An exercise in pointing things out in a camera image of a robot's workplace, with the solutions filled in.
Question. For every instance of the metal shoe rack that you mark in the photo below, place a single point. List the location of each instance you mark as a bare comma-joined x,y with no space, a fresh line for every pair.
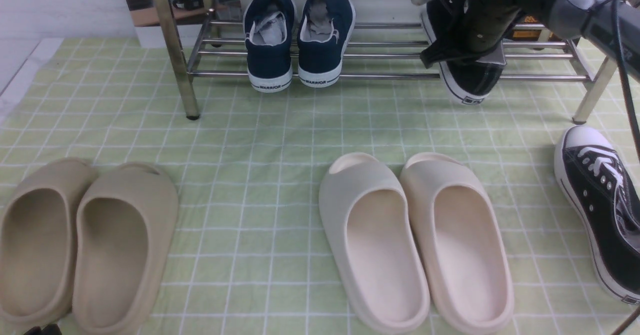
184,70

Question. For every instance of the black canvas sneaker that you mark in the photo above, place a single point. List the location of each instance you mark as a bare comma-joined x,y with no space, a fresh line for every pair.
595,182
467,83

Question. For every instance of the photo poster on left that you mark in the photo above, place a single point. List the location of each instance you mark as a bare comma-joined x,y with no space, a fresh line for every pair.
186,12

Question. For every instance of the tan foam slide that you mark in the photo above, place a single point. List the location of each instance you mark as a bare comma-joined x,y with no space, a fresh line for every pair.
125,223
39,242

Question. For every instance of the right cream foam slide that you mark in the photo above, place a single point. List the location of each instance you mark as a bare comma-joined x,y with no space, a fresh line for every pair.
460,244

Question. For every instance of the dark poster with orange text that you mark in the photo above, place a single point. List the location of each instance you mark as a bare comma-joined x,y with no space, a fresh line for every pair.
524,31

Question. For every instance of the left cream foam slide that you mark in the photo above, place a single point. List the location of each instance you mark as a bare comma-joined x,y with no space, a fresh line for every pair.
365,215

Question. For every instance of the green checkered floor cloth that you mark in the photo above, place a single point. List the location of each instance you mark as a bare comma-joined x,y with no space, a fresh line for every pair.
249,254

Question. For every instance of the left navy blue sneaker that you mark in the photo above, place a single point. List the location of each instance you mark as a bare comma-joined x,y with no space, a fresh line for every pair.
268,26

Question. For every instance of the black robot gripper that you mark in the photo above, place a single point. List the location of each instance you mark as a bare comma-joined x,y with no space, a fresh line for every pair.
476,36

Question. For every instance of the right tan foam slide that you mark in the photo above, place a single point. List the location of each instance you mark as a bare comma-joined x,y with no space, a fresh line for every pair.
125,223

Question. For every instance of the cream foam slide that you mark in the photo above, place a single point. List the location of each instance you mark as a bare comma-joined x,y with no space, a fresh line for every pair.
460,244
365,215

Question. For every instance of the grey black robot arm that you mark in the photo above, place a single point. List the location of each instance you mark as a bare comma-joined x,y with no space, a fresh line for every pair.
611,25

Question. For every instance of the black object at bottom edge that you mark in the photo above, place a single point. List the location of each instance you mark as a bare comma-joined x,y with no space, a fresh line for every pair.
50,329

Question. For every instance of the right navy blue sneaker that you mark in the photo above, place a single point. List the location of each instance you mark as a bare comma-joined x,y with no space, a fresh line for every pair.
324,33

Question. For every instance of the left tan foam slide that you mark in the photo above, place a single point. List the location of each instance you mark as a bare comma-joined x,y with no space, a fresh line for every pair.
39,242

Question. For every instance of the navy blue sneaker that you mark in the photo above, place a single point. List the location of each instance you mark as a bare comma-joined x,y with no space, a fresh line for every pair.
268,26
324,33

